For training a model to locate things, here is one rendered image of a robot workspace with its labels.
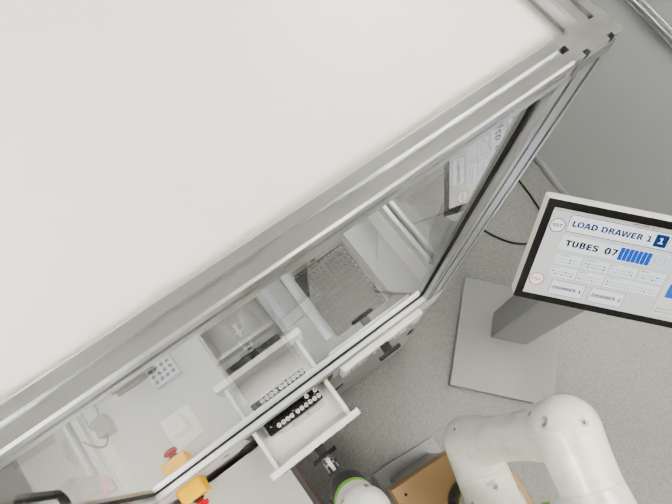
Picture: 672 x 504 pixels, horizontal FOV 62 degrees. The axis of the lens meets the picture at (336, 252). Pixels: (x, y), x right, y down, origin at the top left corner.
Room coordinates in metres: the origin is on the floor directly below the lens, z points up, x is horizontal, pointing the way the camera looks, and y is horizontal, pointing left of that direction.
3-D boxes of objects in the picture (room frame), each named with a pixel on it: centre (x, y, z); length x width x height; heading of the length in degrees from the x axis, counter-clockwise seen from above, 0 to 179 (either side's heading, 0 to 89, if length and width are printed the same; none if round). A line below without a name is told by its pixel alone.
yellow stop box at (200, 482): (-0.10, 0.34, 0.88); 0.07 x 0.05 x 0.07; 130
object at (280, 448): (0.20, 0.16, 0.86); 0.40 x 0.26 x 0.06; 40
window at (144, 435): (0.17, 0.09, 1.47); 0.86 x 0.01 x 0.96; 130
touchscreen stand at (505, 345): (0.54, -0.79, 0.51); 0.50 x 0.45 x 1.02; 171
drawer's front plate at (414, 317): (0.33, -0.14, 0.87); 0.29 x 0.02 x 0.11; 130
